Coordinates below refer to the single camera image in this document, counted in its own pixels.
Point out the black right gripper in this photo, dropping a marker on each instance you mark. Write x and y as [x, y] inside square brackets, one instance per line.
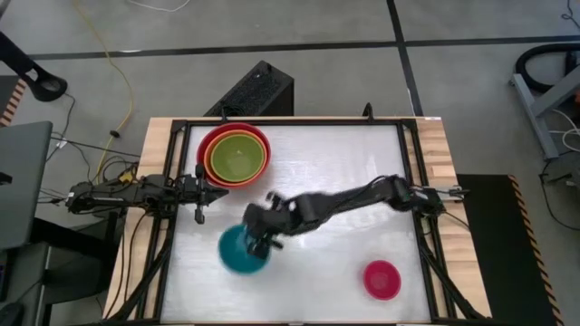
[267, 219]

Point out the teal bowl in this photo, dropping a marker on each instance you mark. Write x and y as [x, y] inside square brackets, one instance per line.
[233, 258]

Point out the black metal table frame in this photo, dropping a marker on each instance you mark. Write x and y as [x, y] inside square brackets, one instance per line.
[423, 271]

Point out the grey laptop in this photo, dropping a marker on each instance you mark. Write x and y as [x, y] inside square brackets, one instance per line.
[22, 185]

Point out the black clamp on frame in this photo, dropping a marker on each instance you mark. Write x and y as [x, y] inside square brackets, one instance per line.
[368, 112]

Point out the green bowl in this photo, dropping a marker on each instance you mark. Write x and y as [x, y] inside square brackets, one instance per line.
[238, 158]

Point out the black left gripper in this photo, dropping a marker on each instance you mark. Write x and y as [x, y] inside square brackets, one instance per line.
[190, 188]

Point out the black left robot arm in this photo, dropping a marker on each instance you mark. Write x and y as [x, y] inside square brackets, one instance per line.
[113, 194]

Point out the grey metal frame leg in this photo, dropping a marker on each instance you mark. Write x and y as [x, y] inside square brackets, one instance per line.
[539, 113]

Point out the large red bowl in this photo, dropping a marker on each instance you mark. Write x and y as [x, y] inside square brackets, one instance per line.
[203, 154]

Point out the black computer mouse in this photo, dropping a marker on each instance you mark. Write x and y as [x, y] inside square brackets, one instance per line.
[10, 314]

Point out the orange bowl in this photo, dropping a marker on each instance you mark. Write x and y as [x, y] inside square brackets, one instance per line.
[209, 160]

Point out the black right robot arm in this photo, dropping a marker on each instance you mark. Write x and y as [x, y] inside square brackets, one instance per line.
[362, 197]

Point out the small pink bowl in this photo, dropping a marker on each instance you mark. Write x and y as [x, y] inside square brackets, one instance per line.
[381, 280]

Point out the black computer tower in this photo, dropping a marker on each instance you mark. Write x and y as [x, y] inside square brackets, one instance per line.
[254, 93]

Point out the black floor mat striped edge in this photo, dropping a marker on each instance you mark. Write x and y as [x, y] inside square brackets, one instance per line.
[503, 271]

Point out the black stand with round base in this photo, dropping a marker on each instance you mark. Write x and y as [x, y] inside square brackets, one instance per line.
[43, 83]

